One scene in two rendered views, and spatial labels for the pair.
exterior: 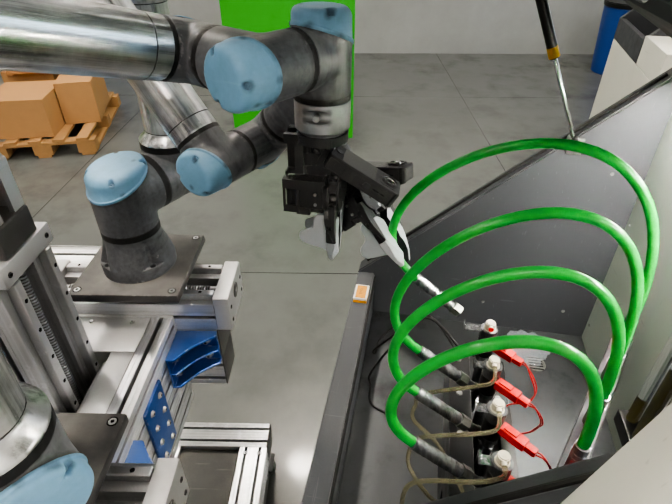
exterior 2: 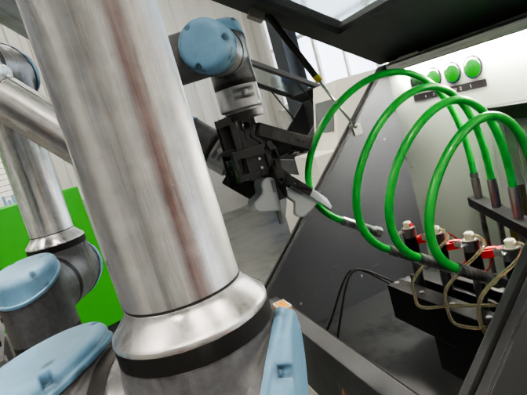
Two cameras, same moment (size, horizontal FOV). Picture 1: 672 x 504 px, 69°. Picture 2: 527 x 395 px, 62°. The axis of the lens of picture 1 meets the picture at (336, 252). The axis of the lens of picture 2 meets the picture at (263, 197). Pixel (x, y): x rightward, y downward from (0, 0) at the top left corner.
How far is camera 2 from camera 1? 0.50 m
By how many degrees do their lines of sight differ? 37
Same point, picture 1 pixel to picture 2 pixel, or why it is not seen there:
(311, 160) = (244, 135)
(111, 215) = (38, 313)
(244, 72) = (220, 27)
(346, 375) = (334, 343)
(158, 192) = (74, 281)
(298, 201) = (249, 168)
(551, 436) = not seen: hidden behind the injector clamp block
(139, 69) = not seen: hidden behind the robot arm
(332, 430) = (368, 371)
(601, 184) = (383, 148)
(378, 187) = (299, 136)
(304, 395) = not seen: outside the picture
